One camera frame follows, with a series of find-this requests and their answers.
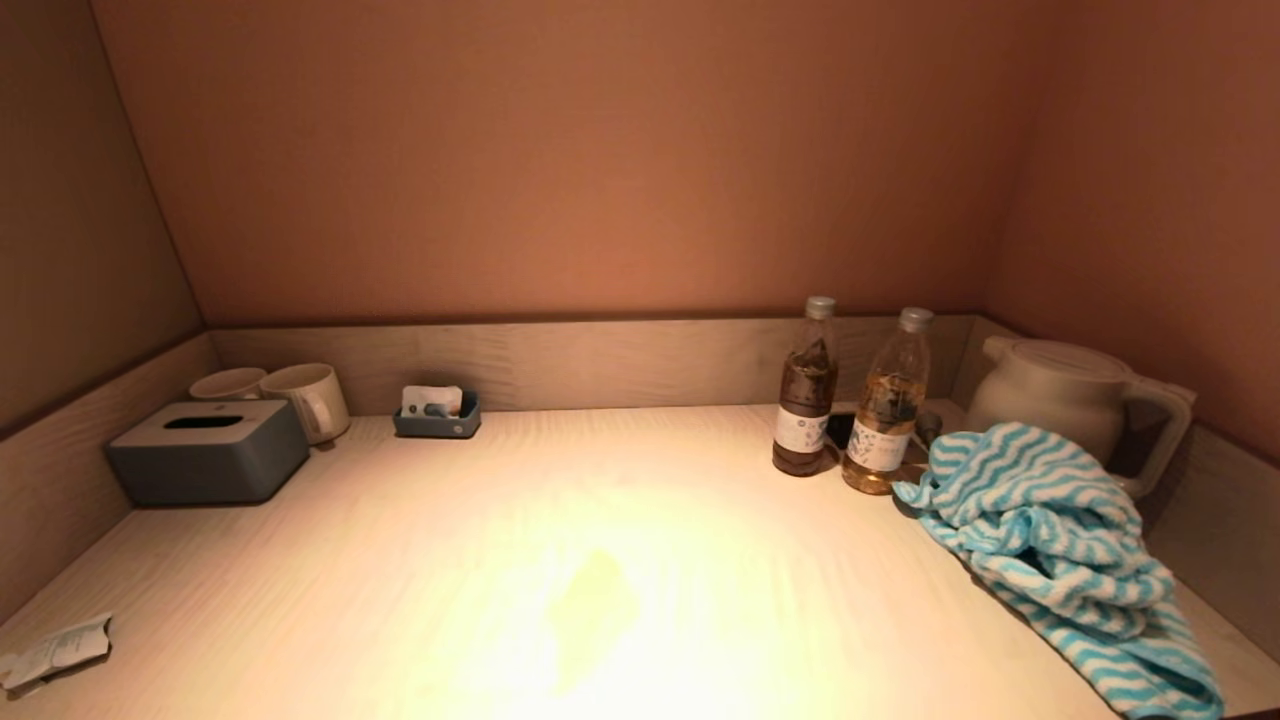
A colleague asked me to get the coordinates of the blue white striped towel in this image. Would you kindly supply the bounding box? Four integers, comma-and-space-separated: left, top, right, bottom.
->
892, 421, 1225, 720

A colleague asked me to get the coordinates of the white electric kettle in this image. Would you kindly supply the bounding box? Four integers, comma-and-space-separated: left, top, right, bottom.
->
965, 335, 1197, 499

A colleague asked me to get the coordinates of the small blue-grey tray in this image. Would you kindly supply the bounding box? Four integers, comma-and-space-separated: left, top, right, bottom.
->
392, 390, 482, 440

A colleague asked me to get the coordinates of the white sachet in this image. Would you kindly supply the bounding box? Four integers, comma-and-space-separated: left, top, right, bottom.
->
401, 385, 464, 419

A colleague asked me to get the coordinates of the grey tissue box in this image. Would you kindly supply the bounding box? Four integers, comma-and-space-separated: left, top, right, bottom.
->
107, 399, 311, 507

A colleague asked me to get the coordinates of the crumpled white paper packet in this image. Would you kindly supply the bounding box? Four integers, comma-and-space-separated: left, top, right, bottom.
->
0, 613, 113, 693

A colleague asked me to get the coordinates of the amber tea bottle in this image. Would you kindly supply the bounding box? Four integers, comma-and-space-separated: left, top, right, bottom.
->
841, 306, 935, 496

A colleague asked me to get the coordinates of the dark tea bottle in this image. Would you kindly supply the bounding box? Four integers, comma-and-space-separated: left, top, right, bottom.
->
771, 296, 840, 477

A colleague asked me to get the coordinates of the white ceramic mug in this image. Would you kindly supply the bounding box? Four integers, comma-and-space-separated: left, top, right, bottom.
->
259, 363, 352, 446
189, 367, 268, 403

